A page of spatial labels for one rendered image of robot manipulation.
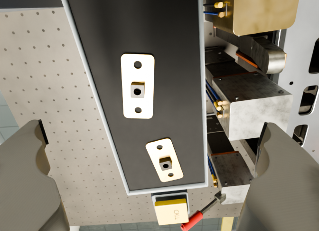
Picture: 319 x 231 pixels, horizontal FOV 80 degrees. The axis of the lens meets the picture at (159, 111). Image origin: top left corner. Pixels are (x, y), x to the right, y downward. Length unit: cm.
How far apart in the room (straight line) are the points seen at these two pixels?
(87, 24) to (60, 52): 54
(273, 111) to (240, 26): 15
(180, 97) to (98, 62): 11
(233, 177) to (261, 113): 25
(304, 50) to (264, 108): 18
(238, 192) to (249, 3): 43
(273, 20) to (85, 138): 79
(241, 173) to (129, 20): 47
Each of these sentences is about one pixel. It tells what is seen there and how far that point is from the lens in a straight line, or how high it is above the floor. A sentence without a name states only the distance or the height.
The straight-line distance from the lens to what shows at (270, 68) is 34.
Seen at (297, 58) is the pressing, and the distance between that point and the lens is 49.
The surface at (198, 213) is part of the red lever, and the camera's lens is 52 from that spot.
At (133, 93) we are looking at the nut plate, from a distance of 23.
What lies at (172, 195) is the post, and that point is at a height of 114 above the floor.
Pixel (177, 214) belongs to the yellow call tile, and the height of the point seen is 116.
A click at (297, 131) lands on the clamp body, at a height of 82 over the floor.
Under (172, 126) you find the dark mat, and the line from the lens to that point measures 27.
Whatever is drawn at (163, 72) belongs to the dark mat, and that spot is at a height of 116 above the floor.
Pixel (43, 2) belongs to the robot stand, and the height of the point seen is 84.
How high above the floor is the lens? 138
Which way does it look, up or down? 61 degrees down
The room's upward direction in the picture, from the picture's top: 178 degrees clockwise
